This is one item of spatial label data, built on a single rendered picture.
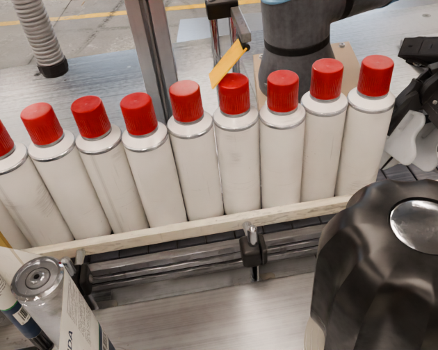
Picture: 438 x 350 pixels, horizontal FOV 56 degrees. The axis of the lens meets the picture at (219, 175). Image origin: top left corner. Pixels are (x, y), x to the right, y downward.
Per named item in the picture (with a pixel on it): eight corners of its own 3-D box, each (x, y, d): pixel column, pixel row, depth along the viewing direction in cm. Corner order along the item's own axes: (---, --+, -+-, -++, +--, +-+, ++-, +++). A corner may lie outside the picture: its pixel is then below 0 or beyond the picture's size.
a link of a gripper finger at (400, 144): (377, 187, 50) (431, 129, 45) (358, 156, 54) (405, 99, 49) (395, 192, 51) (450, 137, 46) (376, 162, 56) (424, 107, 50)
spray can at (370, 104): (339, 211, 56) (362, 77, 41) (328, 184, 59) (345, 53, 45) (377, 205, 56) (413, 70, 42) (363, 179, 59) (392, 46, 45)
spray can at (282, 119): (279, 228, 54) (282, 96, 40) (253, 207, 58) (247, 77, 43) (307, 208, 56) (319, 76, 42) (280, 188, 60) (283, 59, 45)
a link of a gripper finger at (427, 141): (395, 192, 51) (450, 137, 46) (376, 161, 56) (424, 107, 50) (414, 198, 53) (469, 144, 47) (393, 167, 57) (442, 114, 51)
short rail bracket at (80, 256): (83, 324, 52) (48, 272, 44) (87, 282, 57) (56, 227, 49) (108, 320, 53) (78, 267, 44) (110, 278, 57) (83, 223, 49)
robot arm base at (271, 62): (261, 107, 76) (256, 60, 69) (256, 64, 86) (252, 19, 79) (345, 97, 74) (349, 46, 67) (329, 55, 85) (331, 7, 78)
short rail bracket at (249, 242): (246, 296, 53) (241, 239, 45) (242, 276, 55) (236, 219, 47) (270, 292, 53) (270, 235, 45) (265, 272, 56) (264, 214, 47)
